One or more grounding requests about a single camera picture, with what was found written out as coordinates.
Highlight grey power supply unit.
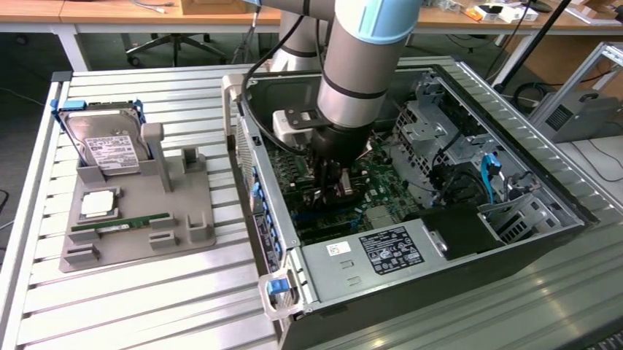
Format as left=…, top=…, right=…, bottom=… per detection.
left=297, top=217, right=449, bottom=306

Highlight black tripod pole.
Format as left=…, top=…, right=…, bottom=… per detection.
left=491, top=0, right=575, bottom=90

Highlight black power wire bundle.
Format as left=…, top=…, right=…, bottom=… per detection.
left=427, top=129, right=489, bottom=205

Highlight hard disk in blue caddy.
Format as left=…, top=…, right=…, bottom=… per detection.
left=49, top=98, right=157, bottom=179

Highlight silver chipset heatsink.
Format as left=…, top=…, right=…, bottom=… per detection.
left=365, top=208, right=395, bottom=225

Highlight black open PC case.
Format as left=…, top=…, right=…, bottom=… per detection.
left=222, top=64, right=601, bottom=350

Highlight black expansion slot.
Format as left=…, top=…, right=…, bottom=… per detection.
left=298, top=222, right=353, bottom=244

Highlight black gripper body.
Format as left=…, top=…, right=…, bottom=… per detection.
left=310, top=123, right=375, bottom=173

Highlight aluminium profile frame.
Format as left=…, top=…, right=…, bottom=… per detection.
left=529, top=40, right=623, bottom=121

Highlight black office chair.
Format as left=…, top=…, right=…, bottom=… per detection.
left=125, top=31, right=229, bottom=67

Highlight green Dell motherboard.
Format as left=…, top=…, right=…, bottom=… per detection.
left=265, top=123, right=425, bottom=246

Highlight grey plastic parts rack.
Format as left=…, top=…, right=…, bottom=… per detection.
left=58, top=122, right=219, bottom=273

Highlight dark keyboard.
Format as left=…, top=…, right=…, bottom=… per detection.
left=567, top=333, right=623, bottom=350

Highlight green RAM stick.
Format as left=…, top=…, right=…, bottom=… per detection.
left=71, top=213, right=178, bottom=233

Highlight grey box with black handle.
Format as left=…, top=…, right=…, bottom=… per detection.
left=527, top=90, right=623, bottom=144

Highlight wooden desk white legs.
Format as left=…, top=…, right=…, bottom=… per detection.
left=0, top=0, right=283, bottom=73
left=411, top=0, right=623, bottom=79

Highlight cardboard box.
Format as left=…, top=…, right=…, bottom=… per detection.
left=181, top=0, right=267, bottom=15

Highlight blue SATA wire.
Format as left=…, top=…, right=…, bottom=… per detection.
left=479, top=152, right=499, bottom=207

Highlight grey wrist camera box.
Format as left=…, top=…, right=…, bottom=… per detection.
left=271, top=108, right=326, bottom=147

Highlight silver CPU chip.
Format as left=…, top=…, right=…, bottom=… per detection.
left=81, top=191, right=118, bottom=216

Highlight robot wrist cable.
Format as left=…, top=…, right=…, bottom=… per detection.
left=243, top=14, right=337, bottom=156

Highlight white box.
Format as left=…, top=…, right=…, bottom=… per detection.
left=473, top=4, right=541, bottom=25

